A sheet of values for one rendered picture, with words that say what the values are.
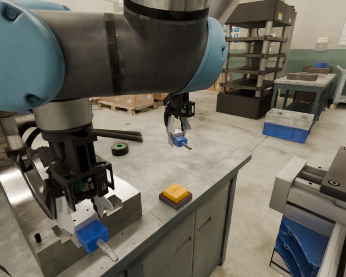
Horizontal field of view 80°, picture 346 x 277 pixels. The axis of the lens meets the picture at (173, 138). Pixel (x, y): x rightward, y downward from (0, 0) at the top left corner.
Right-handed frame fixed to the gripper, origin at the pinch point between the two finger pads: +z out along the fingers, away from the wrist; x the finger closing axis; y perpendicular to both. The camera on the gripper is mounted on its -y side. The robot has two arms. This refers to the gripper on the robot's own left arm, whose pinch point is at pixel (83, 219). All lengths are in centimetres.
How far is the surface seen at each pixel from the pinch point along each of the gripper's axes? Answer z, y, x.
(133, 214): 12.1, -4.5, 15.0
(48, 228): 6.1, -10.1, -4.0
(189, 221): 33, -3, 40
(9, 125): 0, -79, 6
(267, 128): 83, -53, 318
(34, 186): 5.8, -29.2, -0.8
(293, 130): 78, -18, 319
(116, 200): 8.1, -8.6, 12.5
